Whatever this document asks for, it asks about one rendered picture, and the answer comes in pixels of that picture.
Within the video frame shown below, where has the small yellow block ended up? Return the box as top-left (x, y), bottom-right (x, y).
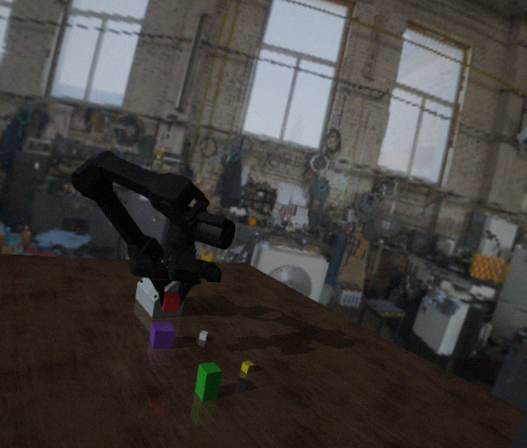
top-left (241, 360), bottom-right (255, 374)

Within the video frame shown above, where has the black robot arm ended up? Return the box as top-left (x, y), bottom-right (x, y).
top-left (71, 150), bottom-right (235, 287)

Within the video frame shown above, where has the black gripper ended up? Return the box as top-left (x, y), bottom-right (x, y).
top-left (129, 233), bottom-right (222, 306)

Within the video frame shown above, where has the purple block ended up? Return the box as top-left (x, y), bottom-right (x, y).
top-left (149, 322), bottom-right (175, 349)

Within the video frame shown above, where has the green block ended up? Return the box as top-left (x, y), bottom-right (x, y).
top-left (197, 362), bottom-right (222, 387)
top-left (195, 379), bottom-right (219, 401)

